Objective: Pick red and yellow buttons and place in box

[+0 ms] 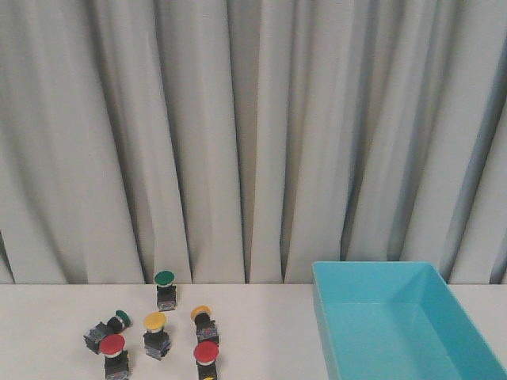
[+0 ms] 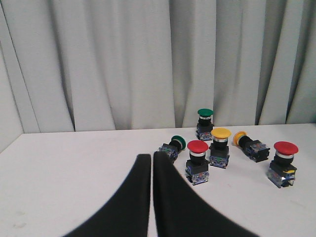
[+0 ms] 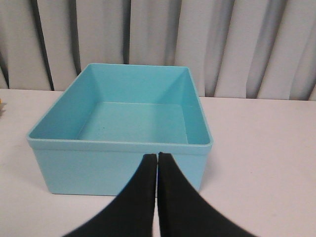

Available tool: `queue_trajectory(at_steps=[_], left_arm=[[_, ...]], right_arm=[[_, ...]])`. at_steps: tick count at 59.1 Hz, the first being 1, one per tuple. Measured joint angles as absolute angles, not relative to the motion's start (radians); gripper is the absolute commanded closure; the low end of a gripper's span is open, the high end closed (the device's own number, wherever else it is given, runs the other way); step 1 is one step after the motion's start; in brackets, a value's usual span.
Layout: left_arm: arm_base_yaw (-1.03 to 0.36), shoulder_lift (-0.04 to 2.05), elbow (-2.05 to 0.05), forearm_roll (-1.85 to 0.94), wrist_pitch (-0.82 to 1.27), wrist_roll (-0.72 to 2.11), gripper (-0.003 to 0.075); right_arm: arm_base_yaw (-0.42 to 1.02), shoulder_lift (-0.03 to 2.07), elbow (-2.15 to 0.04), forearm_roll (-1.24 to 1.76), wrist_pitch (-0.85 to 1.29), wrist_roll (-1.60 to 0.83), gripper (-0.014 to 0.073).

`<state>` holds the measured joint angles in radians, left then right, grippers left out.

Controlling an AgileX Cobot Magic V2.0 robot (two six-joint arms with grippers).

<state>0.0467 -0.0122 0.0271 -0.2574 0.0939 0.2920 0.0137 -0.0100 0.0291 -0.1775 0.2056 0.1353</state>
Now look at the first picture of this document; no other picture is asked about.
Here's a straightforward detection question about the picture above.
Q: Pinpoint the upright green push button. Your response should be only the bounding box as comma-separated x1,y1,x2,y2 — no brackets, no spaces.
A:
154,270,177,312

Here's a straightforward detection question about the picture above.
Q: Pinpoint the red push button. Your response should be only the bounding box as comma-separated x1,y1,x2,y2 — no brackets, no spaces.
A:
193,340,219,380
99,334,130,380

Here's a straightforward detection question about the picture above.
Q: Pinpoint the grey pleated curtain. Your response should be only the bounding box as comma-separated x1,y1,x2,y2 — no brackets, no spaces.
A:
1,1,506,284

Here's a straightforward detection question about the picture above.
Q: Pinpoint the yellow push button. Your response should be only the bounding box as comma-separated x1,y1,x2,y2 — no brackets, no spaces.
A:
143,312,171,360
191,305,219,344

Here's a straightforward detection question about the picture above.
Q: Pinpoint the lying green push button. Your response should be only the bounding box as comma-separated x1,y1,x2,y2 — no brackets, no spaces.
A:
83,310,132,355

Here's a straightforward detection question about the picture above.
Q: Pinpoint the lying yellow push button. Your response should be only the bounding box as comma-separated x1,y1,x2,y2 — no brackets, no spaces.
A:
191,305,219,344

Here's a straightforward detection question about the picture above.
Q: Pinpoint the light blue plastic box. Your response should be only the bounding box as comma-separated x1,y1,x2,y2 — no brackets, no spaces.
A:
312,261,506,379

